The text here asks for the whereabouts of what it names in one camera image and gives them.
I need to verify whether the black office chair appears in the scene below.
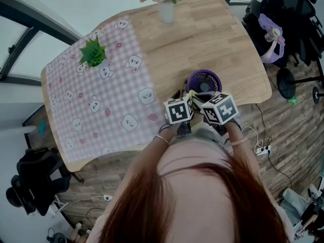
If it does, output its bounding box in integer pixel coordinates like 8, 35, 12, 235
241, 0, 324, 68
5, 147, 71, 216

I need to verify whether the person's right forearm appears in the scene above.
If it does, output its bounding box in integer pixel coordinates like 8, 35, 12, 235
226, 123, 261, 184

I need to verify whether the green potted plant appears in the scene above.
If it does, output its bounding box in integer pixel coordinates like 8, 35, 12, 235
78, 36, 108, 68

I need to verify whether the drink cup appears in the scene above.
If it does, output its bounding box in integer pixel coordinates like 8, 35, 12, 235
264, 28, 281, 43

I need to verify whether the black power cable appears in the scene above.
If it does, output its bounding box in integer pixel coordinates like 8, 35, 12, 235
254, 103, 293, 189

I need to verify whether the pink bracelet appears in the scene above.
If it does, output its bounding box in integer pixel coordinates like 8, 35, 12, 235
230, 137, 249, 146

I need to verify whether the person's grey clothing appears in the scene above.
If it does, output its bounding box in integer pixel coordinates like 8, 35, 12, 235
191, 128, 228, 151

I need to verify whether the dark side table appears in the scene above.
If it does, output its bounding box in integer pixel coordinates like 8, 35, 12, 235
22, 105, 56, 150

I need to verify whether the white cable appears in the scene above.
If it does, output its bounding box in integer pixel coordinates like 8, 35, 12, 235
241, 126, 264, 149
59, 195, 105, 212

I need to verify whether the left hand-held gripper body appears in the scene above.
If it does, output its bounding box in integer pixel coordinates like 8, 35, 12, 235
163, 96, 195, 137

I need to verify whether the purple round fan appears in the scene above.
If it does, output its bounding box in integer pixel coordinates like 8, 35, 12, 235
180, 69, 223, 97

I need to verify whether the thin gold bracelet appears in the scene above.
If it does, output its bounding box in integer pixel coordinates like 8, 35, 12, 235
154, 135, 170, 145

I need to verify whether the teal object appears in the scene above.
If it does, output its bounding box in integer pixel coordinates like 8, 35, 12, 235
37, 119, 48, 134

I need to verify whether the black framed window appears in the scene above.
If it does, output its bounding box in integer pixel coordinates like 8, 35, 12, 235
0, 0, 270, 86

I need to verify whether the purple tote bag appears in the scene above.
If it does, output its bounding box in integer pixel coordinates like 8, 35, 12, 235
258, 13, 287, 63

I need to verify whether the black standing floor fan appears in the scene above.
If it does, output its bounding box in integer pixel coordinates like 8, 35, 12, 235
276, 67, 324, 105

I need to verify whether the pink checked tablecloth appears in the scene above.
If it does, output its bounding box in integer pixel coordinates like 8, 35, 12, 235
45, 16, 165, 163

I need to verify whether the white ribbed vase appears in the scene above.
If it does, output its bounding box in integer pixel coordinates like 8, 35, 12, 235
158, 1, 176, 24

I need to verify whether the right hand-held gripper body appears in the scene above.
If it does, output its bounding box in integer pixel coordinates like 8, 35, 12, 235
199, 92, 240, 136

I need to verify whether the person's left forearm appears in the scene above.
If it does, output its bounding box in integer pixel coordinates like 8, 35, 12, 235
118, 127, 179, 207

